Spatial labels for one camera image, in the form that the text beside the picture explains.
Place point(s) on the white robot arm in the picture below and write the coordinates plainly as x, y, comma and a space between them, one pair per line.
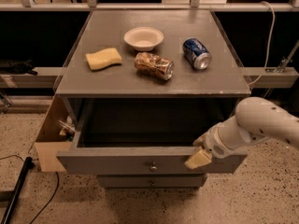
254, 121

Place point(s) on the metal clamp bracket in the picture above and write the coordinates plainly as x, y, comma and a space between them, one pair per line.
284, 61

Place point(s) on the cardboard box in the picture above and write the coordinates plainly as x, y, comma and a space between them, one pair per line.
48, 141

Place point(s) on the plastic items in box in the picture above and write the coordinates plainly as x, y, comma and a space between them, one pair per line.
67, 128

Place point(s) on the yellow sponge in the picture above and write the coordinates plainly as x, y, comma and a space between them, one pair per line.
103, 58

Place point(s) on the black object on ledge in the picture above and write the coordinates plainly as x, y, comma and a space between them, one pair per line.
17, 67

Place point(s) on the grey drawer cabinet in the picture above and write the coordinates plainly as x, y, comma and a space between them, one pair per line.
221, 83

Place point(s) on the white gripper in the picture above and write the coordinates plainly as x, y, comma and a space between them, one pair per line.
213, 144

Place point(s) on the black floor bar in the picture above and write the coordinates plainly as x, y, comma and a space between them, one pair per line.
10, 197

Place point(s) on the grey drawer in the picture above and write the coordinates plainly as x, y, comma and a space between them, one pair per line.
142, 137
151, 181

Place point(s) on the crushed brown can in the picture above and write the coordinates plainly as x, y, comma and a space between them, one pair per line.
154, 65

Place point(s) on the white paper bowl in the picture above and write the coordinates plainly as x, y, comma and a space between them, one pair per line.
144, 38

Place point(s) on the grey top drawer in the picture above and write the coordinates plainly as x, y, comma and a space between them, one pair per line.
142, 137

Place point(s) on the blue soda can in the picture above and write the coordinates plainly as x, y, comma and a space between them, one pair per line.
196, 54

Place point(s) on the grey bottom drawer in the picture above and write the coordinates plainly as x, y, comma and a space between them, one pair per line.
151, 181

